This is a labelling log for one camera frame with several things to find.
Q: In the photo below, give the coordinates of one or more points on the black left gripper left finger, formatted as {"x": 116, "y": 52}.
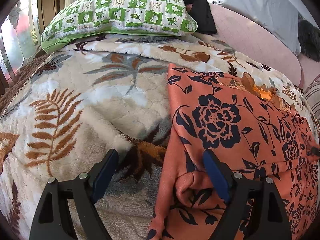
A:
{"x": 52, "y": 219}

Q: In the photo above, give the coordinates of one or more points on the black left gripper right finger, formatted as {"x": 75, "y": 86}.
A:
{"x": 267, "y": 215}

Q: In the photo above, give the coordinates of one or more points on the orange black floral garment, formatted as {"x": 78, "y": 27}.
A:
{"x": 253, "y": 136}

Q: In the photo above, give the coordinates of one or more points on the striped beige pillow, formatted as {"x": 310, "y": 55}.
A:
{"x": 312, "y": 97}

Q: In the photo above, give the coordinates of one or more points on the beige leaf-pattern fleece blanket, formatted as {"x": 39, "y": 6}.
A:
{"x": 110, "y": 92}

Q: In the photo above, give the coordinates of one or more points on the pink bed headboard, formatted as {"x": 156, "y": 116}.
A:
{"x": 251, "y": 39}

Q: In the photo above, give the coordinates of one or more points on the dark furry cushion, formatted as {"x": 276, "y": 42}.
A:
{"x": 308, "y": 36}

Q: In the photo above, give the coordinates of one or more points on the grey satin pillow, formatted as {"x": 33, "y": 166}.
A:
{"x": 279, "y": 17}

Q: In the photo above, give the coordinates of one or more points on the green white patterned pillow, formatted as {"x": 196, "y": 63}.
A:
{"x": 84, "y": 18}

